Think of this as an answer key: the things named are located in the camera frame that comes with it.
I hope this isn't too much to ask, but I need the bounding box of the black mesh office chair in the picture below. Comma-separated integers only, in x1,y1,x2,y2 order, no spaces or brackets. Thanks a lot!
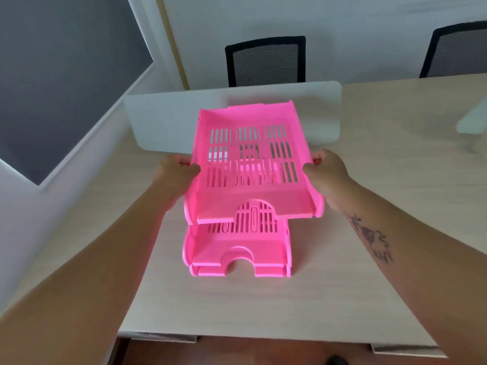
419,21,487,79
224,35,307,88

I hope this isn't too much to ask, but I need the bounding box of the person's left hand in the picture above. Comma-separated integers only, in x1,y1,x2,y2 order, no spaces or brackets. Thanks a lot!
153,154,201,214

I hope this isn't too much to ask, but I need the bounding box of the person's right hand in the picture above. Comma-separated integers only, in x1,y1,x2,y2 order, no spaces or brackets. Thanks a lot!
302,149,358,214

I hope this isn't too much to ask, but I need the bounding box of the white table frame bracket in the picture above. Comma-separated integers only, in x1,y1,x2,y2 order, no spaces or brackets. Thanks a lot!
370,343,446,358
117,331,199,343

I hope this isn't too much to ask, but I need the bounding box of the person's right forearm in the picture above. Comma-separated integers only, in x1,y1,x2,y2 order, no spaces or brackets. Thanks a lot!
330,181,487,365

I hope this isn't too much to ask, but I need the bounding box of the wooden wall trim strip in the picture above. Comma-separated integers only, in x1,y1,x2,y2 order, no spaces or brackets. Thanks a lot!
155,0,190,91

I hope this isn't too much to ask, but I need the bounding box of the grey window pane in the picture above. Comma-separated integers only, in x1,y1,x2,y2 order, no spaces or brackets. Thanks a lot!
0,0,155,187

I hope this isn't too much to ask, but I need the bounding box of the white frosted desk divider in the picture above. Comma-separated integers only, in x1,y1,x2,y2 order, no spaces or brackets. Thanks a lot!
123,80,342,153
455,94,487,136

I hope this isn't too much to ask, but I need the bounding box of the pink slotted document tray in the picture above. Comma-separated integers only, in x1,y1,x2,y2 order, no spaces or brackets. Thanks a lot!
184,100,325,225
182,218,293,267
189,262,292,279

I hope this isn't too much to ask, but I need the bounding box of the person's left forearm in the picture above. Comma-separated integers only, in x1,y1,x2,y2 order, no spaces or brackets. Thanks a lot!
0,184,176,365

